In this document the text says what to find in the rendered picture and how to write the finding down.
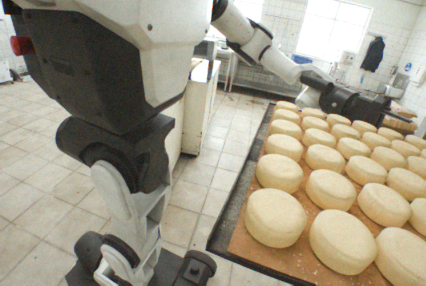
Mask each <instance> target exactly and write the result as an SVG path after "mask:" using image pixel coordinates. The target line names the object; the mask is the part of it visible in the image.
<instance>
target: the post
mask: <svg viewBox="0 0 426 286"><path fill-rule="evenodd" d="M424 133H426V115H425V117H424V119H423V121H422V122H421V123H420V125H419V127H418V129H417V130H416V132H415V133H414V136H416V137H419V138H421V137H422V136H423V135H424Z"/></svg>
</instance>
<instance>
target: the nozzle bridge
mask: <svg viewBox="0 0 426 286"><path fill-rule="evenodd" d="M217 47H218V39H210V38H204V40H203V41H202V42H201V43H199V44H198V45H195V46H194V52H193V56H192V58H195V59H204V60H207V61H208V70H207V75H206V79H208V80H211V78H212V73H213V68H214V59H215V57H216V52H217Z"/></svg>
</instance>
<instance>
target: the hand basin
mask: <svg viewBox="0 0 426 286"><path fill-rule="evenodd" d="M389 67H392V69H391V72H390V74H393V75H394V77H393V78H395V80H394V81H393V84H392V85H390V84H386V83H383V82H380V83H379V86H378V87H377V91H379V92H381V93H383V94H385V95H386V96H391V97H394V98H398V99H400V98H401V97H402V96H403V93H404V92H405V90H406V88H407V86H408V84H409V82H410V80H412V81H411V82H410V84H413V85H415V86H417V85H418V84H423V83H424V81H425V79H426V65H422V64H419V63H417V64H416V66H415V68H414V70H413V72H412V74H411V76H409V75H406V74H402V73H400V72H398V73H397V74H396V72H397V69H398V68H399V67H397V66H394V65H393V66H389ZM392 101H394V99H393V100H392Z"/></svg>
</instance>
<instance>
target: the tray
mask: <svg viewBox="0 0 426 286"><path fill-rule="evenodd" d="M270 101H271V99H270ZM270 101H269V103H268V105H267V108H266V111H265V113H264V115H263V117H262V120H261V122H260V125H259V127H258V129H257V131H256V134H255V136H254V139H253V140H252V143H251V145H250V148H249V150H248V152H247V154H246V157H245V158H244V161H243V163H242V166H241V168H240V170H239V172H238V175H237V176H236V179H235V181H234V183H233V185H232V188H231V190H230V192H229V194H228V197H227V198H226V201H225V202H224V205H223V207H222V209H221V211H220V213H219V216H218V218H217V220H216V222H215V224H214V227H213V228H212V231H211V232H210V235H209V236H208V239H207V242H206V249H205V250H206V251H208V252H210V253H213V254H214V255H217V256H219V257H222V258H224V259H227V260H228V261H231V262H234V263H237V264H238V265H241V266H243V267H246V268H248V269H251V270H253V271H257V272H258V273H261V274H264V275H267V276H269V277H272V278H274V279H277V280H280V281H283V282H285V283H288V284H290V285H294V286H317V285H314V284H312V283H308V282H306V281H302V280H300V279H297V278H295V277H291V276H289V275H286V274H283V273H280V272H278V271H275V270H273V269H269V268H267V267H264V266H262V265H259V264H257V263H254V262H251V261H248V260H247V259H244V258H241V257H238V256H237V255H234V254H231V253H228V252H227V248H228V246H229V243H230V240H231V238H232V234H233V232H234V229H235V227H236V223H237V221H238V218H239V215H240V212H241V210H242V206H243V204H244V200H245V198H246V194H247V192H248V189H249V187H250V183H251V181H252V177H253V175H254V171H255V169H256V164H257V162H258V158H259V156H260V152H261V150H262V146H263V143H264V140H265V137H266V133H267V131H268V126H269V124H270V120H271V117H272V113H273V111H274V107H275V105H276V104H274V103H271V102H270Z"/></svg>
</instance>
